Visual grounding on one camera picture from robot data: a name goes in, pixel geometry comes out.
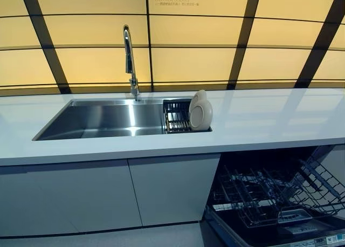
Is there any large beige ceramic plate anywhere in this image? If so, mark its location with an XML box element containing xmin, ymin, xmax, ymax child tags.
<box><xmin>188</xmin><ymin>99</ymin><xmax>214</xmax><ymax>131</ymax></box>

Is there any black dish drying rack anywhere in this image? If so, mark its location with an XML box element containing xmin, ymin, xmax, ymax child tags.
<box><xmin>162</xmin><ymin>98</ymin><xmax>213</xmax><ymax>135</ymax></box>

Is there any small beige ceramic plate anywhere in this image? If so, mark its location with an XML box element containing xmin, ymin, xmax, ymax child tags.
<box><xmin>190</xmin><ymin>89</ymin><xmax>210</xmax><ymax>108</ymax></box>

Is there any stainless steel sink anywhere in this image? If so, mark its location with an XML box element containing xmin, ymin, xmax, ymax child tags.
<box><xmin>31</xmin><ymin>97</ymin><xmax>213</xmax><ymax>142</ymax></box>

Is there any chrome gooseneck kitchen faucet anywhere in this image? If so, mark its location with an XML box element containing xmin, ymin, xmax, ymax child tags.
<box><xmin>123</xmin><ymin>24</ymin><xmax>142</xmax><ymax>102</ymax></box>

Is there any wide white cabinet door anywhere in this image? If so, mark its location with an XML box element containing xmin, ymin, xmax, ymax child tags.
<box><xmin>0</xmin><ymin>159</ymin><xmax>143</xmax><ymax>237</ymax></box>

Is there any grey cutlery basket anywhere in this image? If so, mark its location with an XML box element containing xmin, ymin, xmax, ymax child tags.
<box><xmin>277</xmin><ymin>208</ymin><xmax>314</xmax><ymax>225</ymax></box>

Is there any black wire dishwasher rack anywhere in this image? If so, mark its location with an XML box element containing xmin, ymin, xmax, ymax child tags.
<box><xmin>211</xmin><ymin>146</ymin><xmax>345</xmax><ymax>229</ymax></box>

